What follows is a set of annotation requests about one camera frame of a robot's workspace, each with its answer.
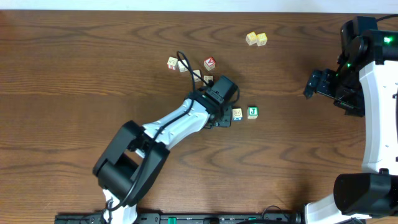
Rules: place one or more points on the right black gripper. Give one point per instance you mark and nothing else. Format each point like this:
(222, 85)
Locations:
(354, 107)

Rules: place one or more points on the blue edged picture block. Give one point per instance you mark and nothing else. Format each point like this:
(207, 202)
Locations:
(237, 114)

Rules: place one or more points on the green letter J block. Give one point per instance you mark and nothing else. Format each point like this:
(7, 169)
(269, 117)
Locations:
(252, 112)

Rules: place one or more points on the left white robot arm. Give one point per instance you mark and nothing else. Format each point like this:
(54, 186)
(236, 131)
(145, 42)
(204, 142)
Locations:
(133, 159)

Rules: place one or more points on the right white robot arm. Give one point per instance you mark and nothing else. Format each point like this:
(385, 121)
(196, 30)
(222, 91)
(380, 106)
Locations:
(365, 85)

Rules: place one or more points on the wooden block round picture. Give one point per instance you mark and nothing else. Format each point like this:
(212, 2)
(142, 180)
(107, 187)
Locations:
(208, 80)

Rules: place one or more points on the wooden block animal picture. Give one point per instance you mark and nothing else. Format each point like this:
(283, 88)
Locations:
(196, 75)

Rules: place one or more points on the red letter A block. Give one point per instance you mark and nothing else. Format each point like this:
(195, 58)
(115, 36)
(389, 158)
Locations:
(209, 63)

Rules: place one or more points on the plain wooden picture block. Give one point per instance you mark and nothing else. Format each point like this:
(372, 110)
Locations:
(182, 65)

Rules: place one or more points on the wooden block red bottom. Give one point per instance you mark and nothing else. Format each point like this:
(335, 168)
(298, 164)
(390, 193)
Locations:
(172, 63)

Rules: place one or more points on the yellow block left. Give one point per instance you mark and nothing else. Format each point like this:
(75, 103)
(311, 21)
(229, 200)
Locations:
(251, 38)

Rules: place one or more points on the yellow block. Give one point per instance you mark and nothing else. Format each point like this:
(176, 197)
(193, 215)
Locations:
(261, 39)
(251, 38)

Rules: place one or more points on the yellow block right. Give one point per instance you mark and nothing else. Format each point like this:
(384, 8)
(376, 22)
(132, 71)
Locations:
(261, 39)

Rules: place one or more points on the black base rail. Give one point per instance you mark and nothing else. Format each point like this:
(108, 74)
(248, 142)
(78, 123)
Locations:
(270, 215)

